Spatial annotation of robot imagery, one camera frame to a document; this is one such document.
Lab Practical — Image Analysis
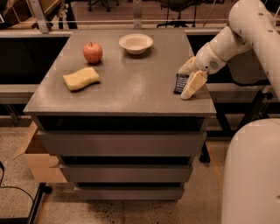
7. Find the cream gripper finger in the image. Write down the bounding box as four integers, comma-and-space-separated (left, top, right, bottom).
178, 57, 196, 74
181, 70, 208, 100

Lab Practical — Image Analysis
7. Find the yellow sponge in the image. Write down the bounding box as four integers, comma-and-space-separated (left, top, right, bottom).
63, 67, 100, 91

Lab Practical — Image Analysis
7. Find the metal railing frame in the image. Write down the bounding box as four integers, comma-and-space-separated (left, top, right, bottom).
11, 0, 235, 33

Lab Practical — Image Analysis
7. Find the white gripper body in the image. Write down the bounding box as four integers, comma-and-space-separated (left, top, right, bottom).
194, 42, 226, 74

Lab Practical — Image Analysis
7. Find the black cable on floor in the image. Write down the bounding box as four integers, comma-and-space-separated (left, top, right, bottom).
0, 160, 36, 204

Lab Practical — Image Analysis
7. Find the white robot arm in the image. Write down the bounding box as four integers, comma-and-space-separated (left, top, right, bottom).
178, 0, 280, 224

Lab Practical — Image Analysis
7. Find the red apple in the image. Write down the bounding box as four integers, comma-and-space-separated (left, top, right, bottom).
83, 42, 102, 64

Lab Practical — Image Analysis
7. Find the white paper bowl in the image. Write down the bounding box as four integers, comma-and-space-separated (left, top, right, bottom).
119, 34, 153, 55

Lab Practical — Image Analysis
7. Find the cardboard box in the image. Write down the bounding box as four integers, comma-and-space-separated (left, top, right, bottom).
12, 122, 67, 183

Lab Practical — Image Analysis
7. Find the black office chair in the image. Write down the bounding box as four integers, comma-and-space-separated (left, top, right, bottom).
157, 0, 204, 28

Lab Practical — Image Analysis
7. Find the dark blue rxbar wrapper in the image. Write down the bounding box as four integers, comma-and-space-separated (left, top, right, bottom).
173, 73, 189, 95

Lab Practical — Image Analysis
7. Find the grey drawer cabinet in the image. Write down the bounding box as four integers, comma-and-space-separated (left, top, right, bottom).
24, 29, 215, 200

